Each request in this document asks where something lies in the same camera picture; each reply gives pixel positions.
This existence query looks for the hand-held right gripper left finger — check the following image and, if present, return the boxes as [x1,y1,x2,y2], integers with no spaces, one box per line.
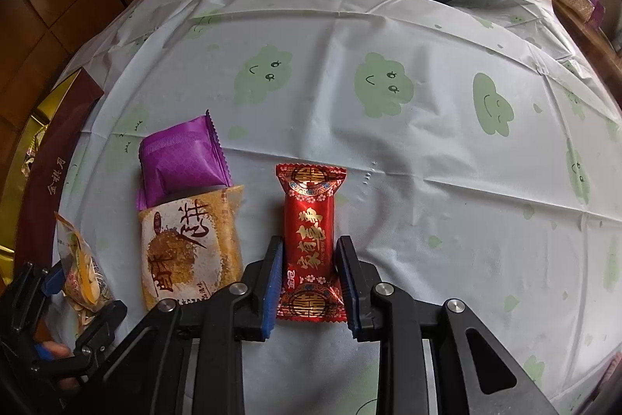
[73,236,285,415]

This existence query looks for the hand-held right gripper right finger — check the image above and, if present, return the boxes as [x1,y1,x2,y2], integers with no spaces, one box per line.
[335,235,559,415]

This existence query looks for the brown and gold gift box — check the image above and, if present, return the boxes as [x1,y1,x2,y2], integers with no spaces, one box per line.
[10,67,105,265]

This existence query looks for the red candy packet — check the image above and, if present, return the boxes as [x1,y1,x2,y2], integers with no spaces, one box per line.
[275,162,349,323]

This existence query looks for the white tablecloth with green clouds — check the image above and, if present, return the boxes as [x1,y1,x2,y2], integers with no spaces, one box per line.
[49,0,622,415]

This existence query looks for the yellow sunflower seed packet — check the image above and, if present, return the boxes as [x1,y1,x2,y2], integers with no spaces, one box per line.
[54,212,116,331]

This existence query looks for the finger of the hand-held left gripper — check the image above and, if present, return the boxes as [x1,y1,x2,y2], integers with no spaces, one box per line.
[29,299,128,379]
[10,262,69,300]

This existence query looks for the purple snack packet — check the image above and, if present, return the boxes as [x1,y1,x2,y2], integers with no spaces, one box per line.
[136,110,233,209]

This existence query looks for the orange pastry packet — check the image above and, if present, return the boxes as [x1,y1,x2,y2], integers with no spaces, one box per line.
[138,184,245,311]

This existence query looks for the wooden side table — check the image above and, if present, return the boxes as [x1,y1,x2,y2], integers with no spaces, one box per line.
[522,0,622,73]

